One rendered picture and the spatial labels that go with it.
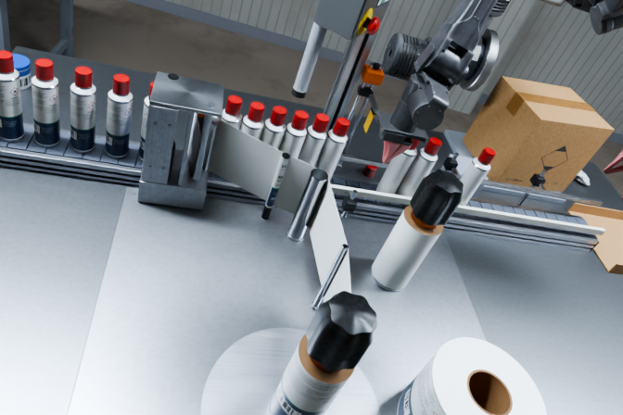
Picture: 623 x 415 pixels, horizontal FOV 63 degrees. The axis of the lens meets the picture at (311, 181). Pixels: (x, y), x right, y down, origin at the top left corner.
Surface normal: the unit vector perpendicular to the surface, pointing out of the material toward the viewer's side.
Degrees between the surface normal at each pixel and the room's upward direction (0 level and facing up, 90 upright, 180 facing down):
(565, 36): 90
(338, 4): 90
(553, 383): 0
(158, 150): 90
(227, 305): 0
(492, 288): 0
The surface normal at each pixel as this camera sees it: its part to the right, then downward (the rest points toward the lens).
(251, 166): -0.37, 0.51
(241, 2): -0.02, 0.64
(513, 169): 0.22, 0.68
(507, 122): -0.93, -0.07
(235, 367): 0.29, -0.73
